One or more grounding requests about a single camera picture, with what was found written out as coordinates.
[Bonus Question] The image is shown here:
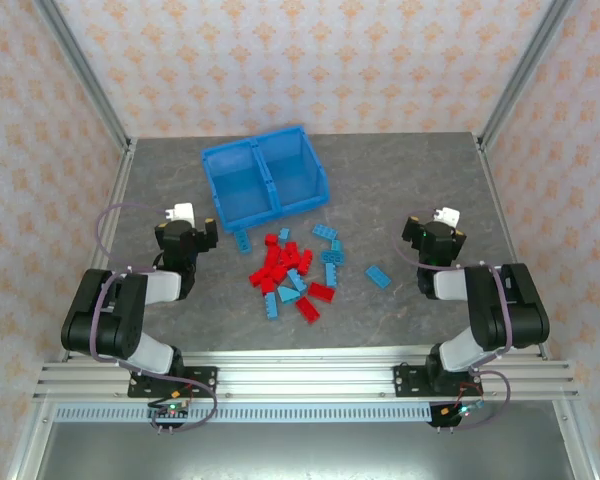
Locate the small circuit board with LEDs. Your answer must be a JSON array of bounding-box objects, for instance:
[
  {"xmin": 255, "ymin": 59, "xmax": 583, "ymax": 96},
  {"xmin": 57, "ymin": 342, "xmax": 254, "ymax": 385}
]
[
  {"xmin": 147, "ymin": 394, "xmax": 190, "ymax": 420},
  {"xmin": 442, "ymin": 399, "xmax": 485, "ymax": 420}
]

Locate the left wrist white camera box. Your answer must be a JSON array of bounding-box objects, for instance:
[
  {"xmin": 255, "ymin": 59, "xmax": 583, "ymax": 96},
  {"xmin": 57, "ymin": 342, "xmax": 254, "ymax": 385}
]
[{"xmin": 162, "ymin": 201, "xmax": 197, "ymax": 226}]

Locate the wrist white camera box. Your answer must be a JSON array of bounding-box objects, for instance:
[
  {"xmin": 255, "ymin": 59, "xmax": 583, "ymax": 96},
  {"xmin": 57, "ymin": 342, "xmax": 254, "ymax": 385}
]
[
  {"xmin": 432, "ymin": 206, "xmax": 461, "ymax": 227},
  {"xmin": 162, "ymin": 201, "xmax": 197, "ymax": 226}
]

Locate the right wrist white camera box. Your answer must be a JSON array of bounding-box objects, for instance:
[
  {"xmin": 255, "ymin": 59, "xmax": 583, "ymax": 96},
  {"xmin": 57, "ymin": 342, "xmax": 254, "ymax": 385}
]
[{"xmin": 432, "ymin": 206, "xmax": 461, "ymax": 227}]

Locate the aluminium table side rail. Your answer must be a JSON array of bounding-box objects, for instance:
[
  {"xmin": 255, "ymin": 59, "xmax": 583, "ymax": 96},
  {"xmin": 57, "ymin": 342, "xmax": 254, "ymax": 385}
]
[
  {"xmin": 474, "ymin": 133, "xmax": 600, "ymax": 480},
  {"xmin": 4, "ymin": 139, "xmax": 139, "ymax": 480}
]

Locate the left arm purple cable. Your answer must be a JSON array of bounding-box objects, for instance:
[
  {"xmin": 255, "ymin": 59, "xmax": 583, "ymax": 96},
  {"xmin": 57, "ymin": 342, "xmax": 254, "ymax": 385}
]
[{"xmin": 88, "ymin": 202, "xmax": 219, "ymax": 434}]

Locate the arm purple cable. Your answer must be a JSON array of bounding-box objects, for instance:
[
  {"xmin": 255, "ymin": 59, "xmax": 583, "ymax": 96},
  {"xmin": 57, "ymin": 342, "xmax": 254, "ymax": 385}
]
[
  {"xmin": 390, "ymin": 207, "xmax": 512, "ymax": 431},
  {"xmin": 88, "ymin": 202, "xmax": 219, "ymax": 434}
]

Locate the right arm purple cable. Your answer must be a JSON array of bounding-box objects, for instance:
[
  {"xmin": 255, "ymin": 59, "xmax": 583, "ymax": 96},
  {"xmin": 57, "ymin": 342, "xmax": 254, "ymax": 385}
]
[{"xmin": 390, "ymin": 207, "xmax": 512, "ymax": 431}]

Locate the long aluminium base rail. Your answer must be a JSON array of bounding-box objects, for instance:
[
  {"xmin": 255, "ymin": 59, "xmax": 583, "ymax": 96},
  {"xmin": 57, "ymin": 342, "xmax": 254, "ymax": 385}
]
[{"xmin": 32, "ymin": 348, "xmax": 580, "ymax": 403}]

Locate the aluminium frame post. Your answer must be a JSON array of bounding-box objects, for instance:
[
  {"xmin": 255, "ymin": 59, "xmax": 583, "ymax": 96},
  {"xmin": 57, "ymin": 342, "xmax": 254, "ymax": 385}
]
[
  {"xmin": 32, "ymin": 0, "xmax": 134, "ymax": 154},
  {"xmin": 476, "ymin": 0, "xmax": 579, "ymax": 151}
]

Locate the slotted grey cable duct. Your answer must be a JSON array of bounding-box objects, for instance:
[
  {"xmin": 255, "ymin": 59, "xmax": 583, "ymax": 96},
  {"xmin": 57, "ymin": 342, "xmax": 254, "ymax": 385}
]
[{"xmin": 53, "ymin": 403, "xmax": 434, "ymax": 425}]

